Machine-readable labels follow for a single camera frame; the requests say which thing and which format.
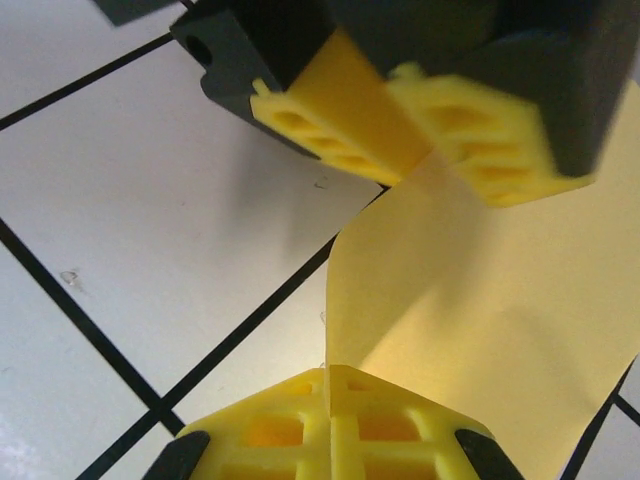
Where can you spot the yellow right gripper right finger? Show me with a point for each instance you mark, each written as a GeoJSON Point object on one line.
{"type": "Point", "coordinates": [390, 450]}

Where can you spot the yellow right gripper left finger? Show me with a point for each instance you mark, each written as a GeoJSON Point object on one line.
{"type": "Point", "coordinates": [270, 450]}

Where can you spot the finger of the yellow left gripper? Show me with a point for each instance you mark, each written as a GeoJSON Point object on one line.
{"type": "Point", "coordinates": [500, 135]}
{"type": "Point", "coordinates": [350, 110]}

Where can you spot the yellow paper sheet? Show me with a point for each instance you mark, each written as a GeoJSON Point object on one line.
{"type": "Point", "coordinates": [500, 300]}

